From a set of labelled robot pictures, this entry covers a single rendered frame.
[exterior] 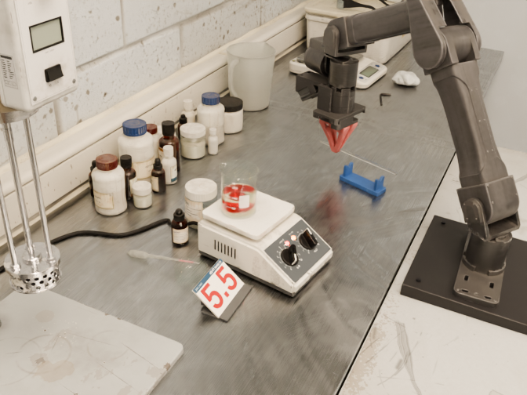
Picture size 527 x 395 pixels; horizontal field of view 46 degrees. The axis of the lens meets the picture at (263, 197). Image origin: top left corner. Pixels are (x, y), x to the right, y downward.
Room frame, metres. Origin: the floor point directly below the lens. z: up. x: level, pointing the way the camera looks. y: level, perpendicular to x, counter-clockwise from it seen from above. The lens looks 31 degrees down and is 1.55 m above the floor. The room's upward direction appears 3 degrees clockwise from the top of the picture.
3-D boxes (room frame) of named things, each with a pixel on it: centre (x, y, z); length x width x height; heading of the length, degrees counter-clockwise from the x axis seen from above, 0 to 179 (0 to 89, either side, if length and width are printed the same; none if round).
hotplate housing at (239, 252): (0.87, 0.00, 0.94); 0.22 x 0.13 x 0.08; 57
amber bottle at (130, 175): (1.05, 0.27, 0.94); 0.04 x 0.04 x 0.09
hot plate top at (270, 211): (0.89, 0.02, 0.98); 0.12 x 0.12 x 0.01; 57
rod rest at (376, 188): (1.14, -0.21, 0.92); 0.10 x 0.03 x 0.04; 48
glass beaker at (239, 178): (0.88, 0.04, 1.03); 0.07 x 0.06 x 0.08; 63
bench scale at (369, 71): (1.83, -0.21, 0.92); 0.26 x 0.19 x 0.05; 61
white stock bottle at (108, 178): (1.00, 0.29, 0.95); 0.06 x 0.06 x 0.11
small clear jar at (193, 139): (1.24, 0.16, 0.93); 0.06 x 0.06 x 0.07
